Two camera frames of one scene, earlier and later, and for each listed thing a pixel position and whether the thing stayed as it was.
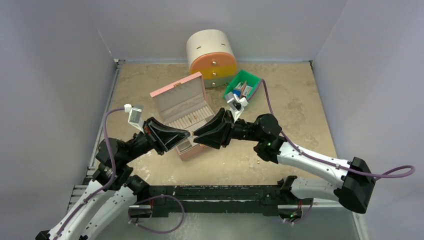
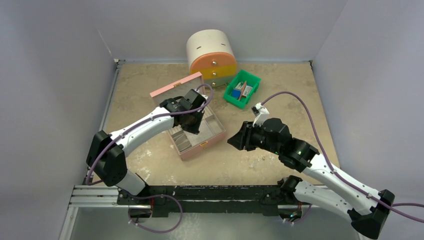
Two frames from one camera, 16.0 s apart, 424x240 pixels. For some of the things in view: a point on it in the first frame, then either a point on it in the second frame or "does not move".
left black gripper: (167, 136) to (194, 129)
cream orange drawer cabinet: (211, 52) does not move
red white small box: (246, 90) does not move
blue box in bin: (237, 91) does not move
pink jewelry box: (183, 104) does not move
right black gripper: (228, 127) to (247, 137)
